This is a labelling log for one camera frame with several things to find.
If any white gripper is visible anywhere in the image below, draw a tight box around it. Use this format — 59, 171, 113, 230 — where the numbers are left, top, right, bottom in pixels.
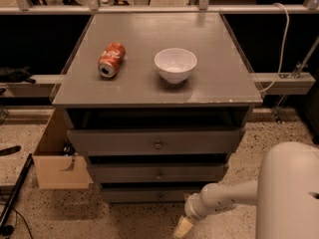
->
173, 193, 209, 239

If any grey bottom drawer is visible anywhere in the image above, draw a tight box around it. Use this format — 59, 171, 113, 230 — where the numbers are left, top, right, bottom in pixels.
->
101, 188, 197, 203

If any grey drawer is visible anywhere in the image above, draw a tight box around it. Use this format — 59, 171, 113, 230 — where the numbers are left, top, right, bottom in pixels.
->
87, 163, 228, 183
67, 127, 245, 156
101, 188, 197, 203

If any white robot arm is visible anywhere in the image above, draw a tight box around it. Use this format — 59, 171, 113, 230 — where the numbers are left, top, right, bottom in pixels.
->
173, 141, 319, 239

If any grey top drawer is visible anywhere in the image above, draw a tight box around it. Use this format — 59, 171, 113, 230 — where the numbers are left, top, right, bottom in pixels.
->
67, 127, 245, 156

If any grey middle drawer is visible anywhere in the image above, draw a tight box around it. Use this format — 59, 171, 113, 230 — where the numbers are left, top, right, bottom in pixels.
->
87, 163, 228, 183

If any grey drawer cabinet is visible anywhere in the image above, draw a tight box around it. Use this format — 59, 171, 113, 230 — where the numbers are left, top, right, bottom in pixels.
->
53, 13, 262, 191

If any cardboard box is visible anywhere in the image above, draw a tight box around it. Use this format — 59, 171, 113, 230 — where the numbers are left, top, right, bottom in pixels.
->
33, 110, 92, 189

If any white bowl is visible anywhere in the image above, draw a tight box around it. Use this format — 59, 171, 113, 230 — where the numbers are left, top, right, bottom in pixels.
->
155, 48, 197, 84

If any black pole on floor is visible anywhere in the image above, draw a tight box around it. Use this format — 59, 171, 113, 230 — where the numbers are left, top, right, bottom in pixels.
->
0, 154, 33, 233

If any crushed orange soda can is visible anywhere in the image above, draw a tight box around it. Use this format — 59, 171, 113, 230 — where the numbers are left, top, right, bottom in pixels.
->
98, 42, 126, 78

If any metal railing beam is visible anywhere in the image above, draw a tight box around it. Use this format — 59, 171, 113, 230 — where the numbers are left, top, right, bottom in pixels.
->
0, 5, 319, 15

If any black bag on ledge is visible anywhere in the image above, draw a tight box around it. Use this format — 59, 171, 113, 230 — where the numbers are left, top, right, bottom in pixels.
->
0, 67, 36, 84

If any black floor cable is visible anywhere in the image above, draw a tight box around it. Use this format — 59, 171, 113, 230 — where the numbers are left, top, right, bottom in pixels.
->
0, 189, 35, 239

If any white cable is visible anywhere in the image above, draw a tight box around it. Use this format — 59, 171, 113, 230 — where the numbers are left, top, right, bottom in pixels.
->
258, 2, 291, 95

